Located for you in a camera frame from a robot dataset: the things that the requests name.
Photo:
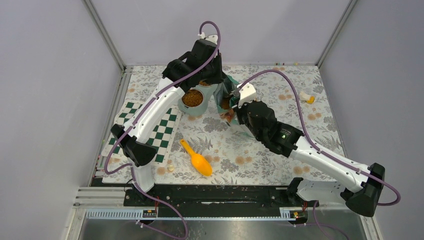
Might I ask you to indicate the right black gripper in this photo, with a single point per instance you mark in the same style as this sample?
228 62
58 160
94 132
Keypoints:
239 111

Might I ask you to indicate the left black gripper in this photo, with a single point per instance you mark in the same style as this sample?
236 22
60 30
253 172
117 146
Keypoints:
218 76

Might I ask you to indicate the teal dog food bag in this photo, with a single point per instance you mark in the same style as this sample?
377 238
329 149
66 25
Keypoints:
226 105

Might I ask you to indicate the yellow plastic scoop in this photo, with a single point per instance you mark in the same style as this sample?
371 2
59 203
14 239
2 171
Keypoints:
198 161

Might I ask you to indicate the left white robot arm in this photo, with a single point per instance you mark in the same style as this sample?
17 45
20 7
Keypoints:
202 63

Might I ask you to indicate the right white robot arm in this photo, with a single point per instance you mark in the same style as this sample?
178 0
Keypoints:
356 185

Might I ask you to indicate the teal double pet bowl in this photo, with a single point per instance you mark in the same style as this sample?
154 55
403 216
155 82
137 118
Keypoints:
195 101

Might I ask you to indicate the floral tablecloth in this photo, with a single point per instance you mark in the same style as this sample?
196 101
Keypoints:
236 158

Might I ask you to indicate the white yellow small toy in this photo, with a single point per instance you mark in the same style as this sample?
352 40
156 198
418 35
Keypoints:
305 97

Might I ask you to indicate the green white checkered mat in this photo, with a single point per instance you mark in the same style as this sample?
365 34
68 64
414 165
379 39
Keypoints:
161 137

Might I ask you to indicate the small cream round piece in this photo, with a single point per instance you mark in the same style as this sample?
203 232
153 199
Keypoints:
170 168

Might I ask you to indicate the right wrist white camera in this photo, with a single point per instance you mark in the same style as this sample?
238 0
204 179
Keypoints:
244 93

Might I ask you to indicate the wrist white camera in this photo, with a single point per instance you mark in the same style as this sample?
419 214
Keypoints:
213 38
244 93

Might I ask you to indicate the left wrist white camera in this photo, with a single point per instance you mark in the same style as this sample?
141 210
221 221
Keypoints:
213 38

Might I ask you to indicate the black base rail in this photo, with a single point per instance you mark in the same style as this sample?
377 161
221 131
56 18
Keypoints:
218 201

